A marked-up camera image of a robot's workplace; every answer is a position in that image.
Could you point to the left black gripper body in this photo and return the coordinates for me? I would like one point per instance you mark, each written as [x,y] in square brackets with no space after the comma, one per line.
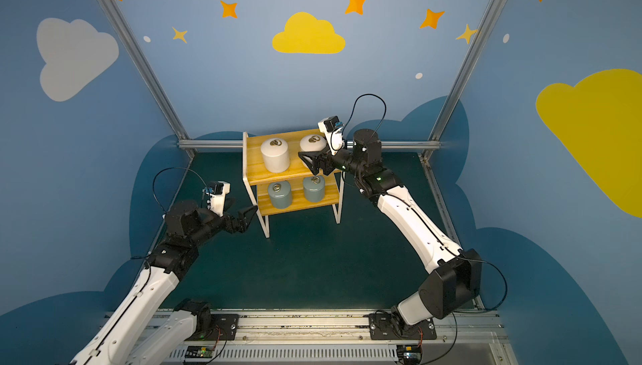
[233,221]

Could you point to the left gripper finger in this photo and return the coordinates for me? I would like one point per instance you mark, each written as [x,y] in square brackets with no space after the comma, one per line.
[246,215]
[240,226]

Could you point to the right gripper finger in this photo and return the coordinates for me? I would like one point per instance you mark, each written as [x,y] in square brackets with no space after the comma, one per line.
[316,167]
[310,156]

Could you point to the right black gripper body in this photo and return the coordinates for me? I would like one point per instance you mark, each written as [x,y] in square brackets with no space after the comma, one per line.
[323,163]

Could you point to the white tea canister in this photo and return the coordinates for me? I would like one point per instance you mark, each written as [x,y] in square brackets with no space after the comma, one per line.
[275,155]
[312,143]

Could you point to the grey-blue tea canister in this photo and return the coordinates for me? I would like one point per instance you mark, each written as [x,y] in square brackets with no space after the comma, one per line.
[280,194]
[314,188]

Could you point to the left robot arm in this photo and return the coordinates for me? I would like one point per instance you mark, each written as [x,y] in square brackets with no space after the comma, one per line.
[189,227]

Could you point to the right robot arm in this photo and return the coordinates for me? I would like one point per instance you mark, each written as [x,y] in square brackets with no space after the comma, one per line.
[454,276]

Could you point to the wooden two-tier shelf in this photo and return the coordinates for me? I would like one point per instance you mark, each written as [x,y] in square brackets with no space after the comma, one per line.
[258,179]

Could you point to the left controller board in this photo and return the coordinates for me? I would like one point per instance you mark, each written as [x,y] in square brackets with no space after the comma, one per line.
[199,354]

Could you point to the controller board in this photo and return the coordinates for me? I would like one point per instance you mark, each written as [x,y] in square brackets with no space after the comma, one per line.
[199,354]
[408,354]

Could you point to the right controller board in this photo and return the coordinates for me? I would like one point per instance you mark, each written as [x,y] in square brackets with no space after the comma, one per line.
[408,354]

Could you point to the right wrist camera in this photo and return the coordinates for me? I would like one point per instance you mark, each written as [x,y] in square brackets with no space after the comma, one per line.
[332,128]

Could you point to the rear aluminium frame bar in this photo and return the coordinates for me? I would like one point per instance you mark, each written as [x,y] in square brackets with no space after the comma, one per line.
[238,144]

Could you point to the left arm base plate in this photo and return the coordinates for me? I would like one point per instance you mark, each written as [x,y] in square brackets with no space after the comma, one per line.
[216,326]

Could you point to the aluminium mounting rail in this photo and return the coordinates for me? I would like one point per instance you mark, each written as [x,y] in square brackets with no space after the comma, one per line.
[342,337]

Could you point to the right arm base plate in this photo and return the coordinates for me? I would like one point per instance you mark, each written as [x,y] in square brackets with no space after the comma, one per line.
[390,326]

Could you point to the left aluminium frame post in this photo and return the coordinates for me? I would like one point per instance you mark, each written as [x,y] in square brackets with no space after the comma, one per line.
[134,50]

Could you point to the aluminium frame post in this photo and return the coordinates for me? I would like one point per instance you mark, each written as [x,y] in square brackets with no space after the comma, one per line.
[134,50]
[485,29]

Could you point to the right aluminium frame post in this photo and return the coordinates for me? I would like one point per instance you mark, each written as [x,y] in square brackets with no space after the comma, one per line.
[485,29]

